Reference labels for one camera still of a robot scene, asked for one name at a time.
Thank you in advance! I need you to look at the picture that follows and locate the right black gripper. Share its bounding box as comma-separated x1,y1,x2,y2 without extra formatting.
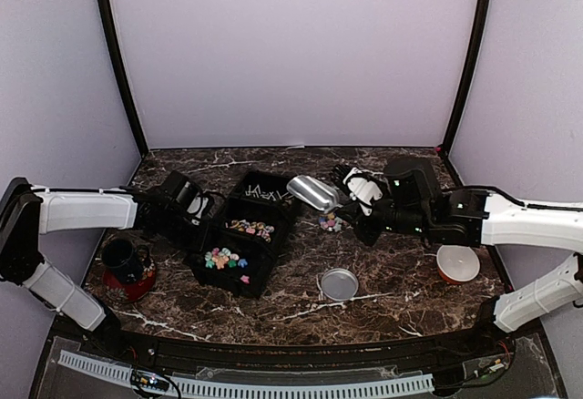
335,182,432,247

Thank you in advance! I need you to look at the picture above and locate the clear plastic jar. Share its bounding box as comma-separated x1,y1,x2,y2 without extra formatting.
318,211,348,232

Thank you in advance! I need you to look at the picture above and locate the silver metal scoop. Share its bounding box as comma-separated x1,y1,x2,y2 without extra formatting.
286,175,340,213

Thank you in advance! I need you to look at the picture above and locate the black bin with flower candies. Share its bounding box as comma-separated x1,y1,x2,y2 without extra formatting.
184,229,277,299

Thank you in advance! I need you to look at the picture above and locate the black bin with small candies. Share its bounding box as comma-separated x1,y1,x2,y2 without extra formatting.
213,199,293,254

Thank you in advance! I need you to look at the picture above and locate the black bin with lollipops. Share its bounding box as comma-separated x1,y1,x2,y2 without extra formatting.
229,169,302,218

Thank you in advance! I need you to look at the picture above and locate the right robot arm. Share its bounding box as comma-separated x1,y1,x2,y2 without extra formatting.
341,179,582,357

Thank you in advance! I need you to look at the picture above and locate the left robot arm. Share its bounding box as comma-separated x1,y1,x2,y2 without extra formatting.
1,172,214,359

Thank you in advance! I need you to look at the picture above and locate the pile of flower candies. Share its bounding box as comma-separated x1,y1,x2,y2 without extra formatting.
204,247,251,285

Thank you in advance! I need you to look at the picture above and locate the pile of small candies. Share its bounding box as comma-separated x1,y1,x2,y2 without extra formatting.
225,220,275,242

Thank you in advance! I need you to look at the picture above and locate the dark blue mug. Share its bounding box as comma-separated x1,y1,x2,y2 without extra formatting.
101,239,151,284

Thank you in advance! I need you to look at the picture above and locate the silver jar lid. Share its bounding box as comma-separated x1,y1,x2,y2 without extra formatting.
320,268,359,302

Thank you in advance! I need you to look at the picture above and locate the orange and white bowl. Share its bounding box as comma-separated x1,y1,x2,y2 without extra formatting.
436,245,481,284

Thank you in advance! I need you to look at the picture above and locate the red floral saucer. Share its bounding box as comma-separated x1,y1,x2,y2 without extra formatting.
102,259,157,303

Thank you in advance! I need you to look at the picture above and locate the pile of lollipops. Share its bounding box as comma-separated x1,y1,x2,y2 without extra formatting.
244,184,292,203

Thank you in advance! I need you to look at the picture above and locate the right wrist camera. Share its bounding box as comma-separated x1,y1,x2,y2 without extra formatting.
330,157,444,216

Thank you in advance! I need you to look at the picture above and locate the black front rail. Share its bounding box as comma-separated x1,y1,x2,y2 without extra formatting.
118,329,501,373

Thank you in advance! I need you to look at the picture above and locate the white slotted cable duct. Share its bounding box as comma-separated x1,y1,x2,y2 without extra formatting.
57,350,435,398

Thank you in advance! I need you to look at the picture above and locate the left black frame post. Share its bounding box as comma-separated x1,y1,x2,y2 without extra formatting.
97,0,149,159

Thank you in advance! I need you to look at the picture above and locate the black frame post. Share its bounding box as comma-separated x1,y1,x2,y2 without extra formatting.
97,0,149,159
438,0,490,159

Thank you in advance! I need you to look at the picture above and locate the right black frame post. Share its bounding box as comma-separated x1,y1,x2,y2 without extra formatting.
438,0,490,159

